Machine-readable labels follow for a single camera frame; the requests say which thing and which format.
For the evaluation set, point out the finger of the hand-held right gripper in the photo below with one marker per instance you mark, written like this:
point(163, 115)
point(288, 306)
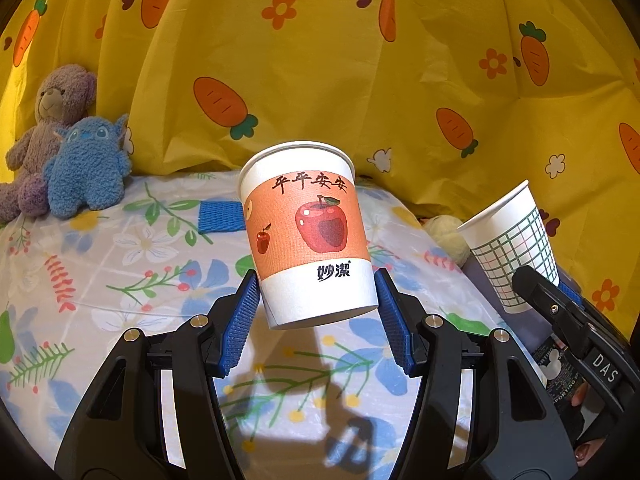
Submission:
point(570, 292)
point(545, 297)

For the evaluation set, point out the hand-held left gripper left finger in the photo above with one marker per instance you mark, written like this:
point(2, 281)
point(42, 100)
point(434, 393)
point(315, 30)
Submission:
point(240, 325)

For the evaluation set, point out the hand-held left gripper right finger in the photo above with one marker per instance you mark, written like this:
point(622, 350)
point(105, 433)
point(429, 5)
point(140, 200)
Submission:
point(395, 325)

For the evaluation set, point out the grid print paper cup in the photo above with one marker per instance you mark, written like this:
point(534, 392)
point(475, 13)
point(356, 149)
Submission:
point(505, 250)

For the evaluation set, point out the large apple print paper cup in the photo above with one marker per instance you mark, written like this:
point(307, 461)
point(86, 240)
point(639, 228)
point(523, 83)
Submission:
point(310, 240)

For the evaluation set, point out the person's right hand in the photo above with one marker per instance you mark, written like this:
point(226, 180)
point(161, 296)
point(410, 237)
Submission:
point(587, 452)

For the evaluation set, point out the black printed bag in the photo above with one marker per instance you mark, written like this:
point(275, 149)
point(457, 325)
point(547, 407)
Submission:
point(560, 375)

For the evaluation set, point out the pale yellow ball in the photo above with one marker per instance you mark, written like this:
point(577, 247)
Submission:
point(445, 235)

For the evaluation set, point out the blue foam net sleeve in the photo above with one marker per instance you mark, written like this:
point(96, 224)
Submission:
point(220, 216)

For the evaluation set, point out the floral bed sheet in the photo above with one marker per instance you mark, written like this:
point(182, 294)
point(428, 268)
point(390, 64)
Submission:
point(125, 320)

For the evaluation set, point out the blue plush toy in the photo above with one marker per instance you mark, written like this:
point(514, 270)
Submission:
point(85, 170)

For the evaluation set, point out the yellow carrot print curtain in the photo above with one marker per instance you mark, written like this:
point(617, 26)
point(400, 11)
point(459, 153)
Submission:
point(350, 60)

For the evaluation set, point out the purple teddy bear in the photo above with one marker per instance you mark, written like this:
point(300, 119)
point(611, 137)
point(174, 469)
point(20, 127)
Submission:
point(35, 145)

